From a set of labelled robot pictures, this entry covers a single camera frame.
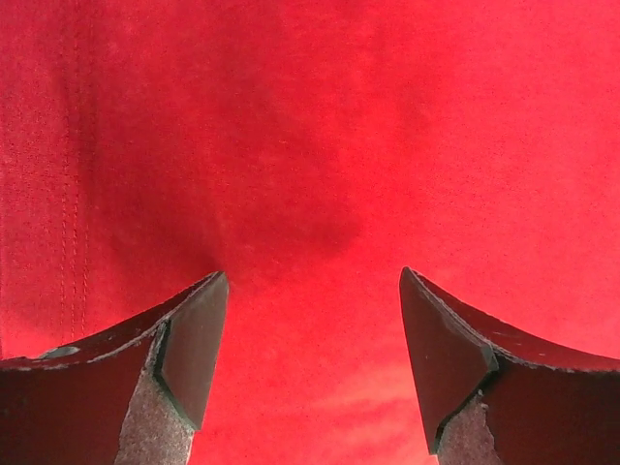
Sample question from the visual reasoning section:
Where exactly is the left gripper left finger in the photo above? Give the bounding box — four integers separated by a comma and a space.
1, 272, 229, 464

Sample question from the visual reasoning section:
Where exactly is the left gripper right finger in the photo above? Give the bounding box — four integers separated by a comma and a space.
399, 268, 619, 464

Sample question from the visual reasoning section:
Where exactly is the dark red t shirt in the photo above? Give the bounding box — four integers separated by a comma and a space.
1, 1, 619, 464

